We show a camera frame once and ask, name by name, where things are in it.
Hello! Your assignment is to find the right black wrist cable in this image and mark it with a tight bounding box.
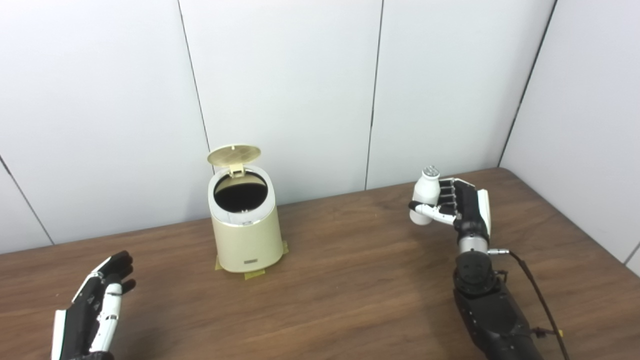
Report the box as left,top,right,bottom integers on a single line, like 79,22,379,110
487,248,571,360

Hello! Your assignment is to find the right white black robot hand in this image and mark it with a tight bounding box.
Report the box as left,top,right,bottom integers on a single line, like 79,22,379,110
408,177,492,240

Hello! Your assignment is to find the cream round bin lid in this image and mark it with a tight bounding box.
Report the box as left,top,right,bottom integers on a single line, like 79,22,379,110
207,144,262,178

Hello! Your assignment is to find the cream-colored cylindrical bin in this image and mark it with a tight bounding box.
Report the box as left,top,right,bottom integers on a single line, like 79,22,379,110
208,165,284,274

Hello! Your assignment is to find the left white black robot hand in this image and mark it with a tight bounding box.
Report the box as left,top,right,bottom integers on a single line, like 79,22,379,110
51,250,137,360

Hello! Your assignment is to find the small white plastic bottle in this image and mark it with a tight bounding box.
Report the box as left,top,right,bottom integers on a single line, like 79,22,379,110
409,166,441,226

